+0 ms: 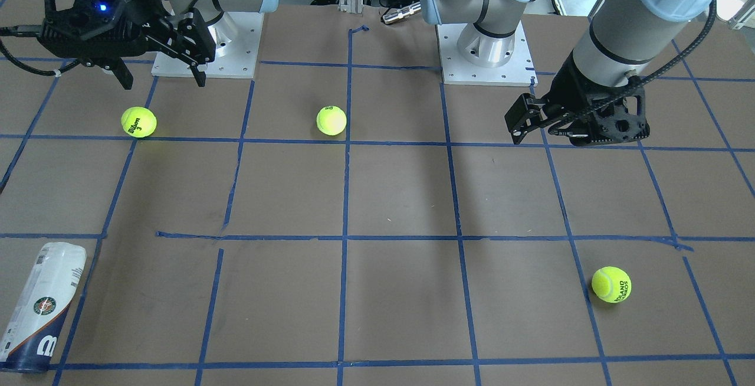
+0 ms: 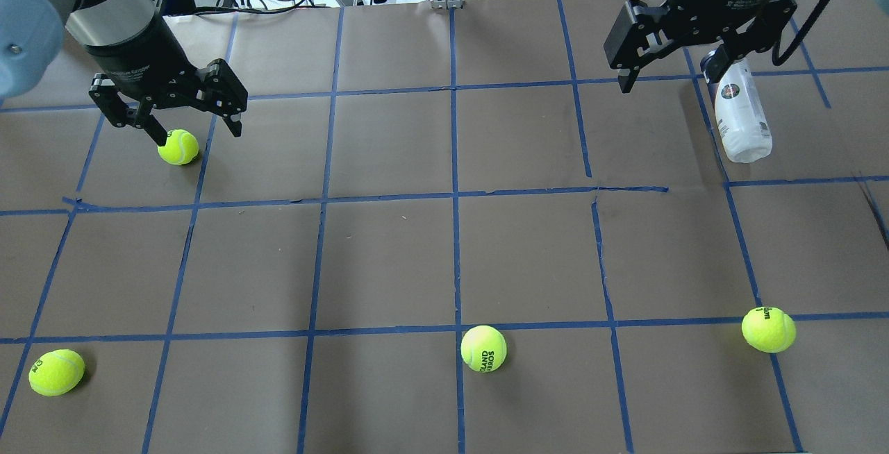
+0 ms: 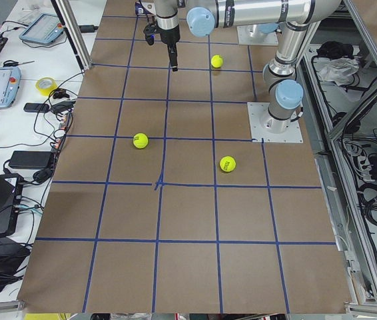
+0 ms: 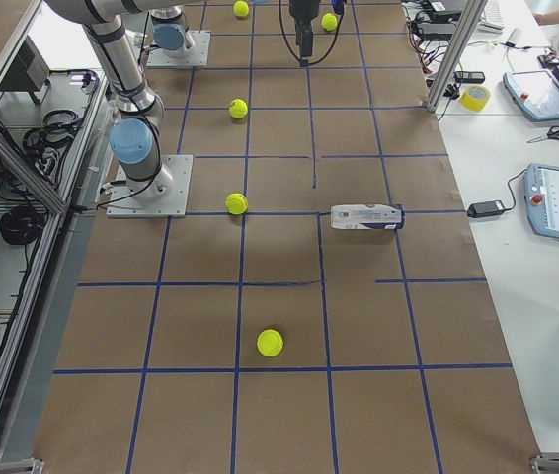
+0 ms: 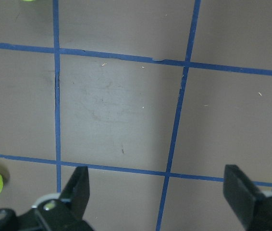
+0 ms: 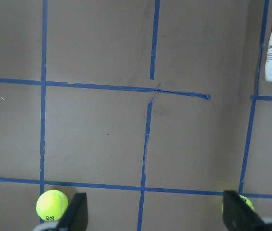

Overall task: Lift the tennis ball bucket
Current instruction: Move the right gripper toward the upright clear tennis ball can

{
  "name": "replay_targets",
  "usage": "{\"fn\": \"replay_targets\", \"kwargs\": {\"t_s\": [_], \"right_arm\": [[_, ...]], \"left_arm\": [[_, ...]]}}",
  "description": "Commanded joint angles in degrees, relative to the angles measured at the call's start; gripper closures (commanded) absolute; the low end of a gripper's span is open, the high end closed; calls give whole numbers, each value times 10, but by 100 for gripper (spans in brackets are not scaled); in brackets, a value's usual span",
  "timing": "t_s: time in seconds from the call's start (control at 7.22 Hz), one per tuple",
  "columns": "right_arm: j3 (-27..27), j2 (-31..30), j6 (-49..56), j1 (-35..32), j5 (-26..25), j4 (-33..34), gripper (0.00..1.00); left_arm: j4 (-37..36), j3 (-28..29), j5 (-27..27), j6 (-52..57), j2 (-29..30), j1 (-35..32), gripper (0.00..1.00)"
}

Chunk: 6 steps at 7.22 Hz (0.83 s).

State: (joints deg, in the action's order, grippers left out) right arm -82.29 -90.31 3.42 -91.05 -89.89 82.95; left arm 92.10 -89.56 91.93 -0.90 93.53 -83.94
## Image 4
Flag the white blue tennis ball can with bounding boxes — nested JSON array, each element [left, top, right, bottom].
[[331, 204, 405, 230]]

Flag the tennis ball far right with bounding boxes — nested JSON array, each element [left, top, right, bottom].
[[321, 13, 339, 32]]

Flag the tennis ball far left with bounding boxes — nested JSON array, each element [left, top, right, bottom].
[[233, 0, 250, 19]]

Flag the tennis ball mid table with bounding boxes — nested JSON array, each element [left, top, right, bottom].
[[228, 98, 249, 119]]

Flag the tennis ball beside near base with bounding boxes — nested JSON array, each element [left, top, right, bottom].
[[224, 193, 249, 215]]

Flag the black phone device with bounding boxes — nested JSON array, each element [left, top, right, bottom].
[[453, 71, 486, 84]]

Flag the yellow tape roll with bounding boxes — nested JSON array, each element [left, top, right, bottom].
[[460, 85, 491, 112]]

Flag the upper blue teach pendant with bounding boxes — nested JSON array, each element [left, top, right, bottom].
[[503, 69, 559, 121]]

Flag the black power adapter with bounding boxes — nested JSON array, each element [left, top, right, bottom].
[[466, 200, 507, 218]]

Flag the grey control box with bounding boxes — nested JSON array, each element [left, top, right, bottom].
[[0, 36, 50, 105]]

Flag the brown paper table mat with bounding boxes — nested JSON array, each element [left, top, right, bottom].
[[34, 1, 536, 473]]

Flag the aluminium frame post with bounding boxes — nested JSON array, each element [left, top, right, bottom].
[[425, 0, 487, 113]]

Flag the black handled scissors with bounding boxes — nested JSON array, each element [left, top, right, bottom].
[[528, 125, 559, 143]]

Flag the tennis ball nearest camera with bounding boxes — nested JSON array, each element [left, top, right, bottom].
[[256, 328, 284, 357]]

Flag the coiled black cable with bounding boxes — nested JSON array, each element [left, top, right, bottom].
[[0, 204, 40, 247]]

